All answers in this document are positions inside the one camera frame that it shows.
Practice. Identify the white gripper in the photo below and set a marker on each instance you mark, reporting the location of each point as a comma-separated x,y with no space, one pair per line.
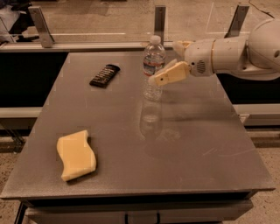
199,58

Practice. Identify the clear plastic water bottle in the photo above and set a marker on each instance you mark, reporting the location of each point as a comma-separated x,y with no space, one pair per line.
153,61

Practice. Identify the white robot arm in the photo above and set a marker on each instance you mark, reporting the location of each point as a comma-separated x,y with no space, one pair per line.
253,57

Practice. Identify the black remote control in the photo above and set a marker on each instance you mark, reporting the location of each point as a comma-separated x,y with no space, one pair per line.
103,78

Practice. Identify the yellow wavy sponge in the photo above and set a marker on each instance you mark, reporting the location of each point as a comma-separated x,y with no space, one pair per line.
77,156

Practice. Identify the middle metal fence bracket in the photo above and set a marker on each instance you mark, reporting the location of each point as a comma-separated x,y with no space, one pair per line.
159,21

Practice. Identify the metal fence bracket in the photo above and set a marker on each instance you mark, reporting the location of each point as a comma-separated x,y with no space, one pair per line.
159,21
237,21
45,37

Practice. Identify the right metal fence bracket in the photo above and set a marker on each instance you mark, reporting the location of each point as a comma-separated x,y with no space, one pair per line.
237,21

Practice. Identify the left metal fence bracket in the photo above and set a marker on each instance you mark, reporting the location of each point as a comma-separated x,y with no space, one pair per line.
45,37

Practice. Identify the metal fence rail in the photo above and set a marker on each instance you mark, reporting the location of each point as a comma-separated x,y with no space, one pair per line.
72,47

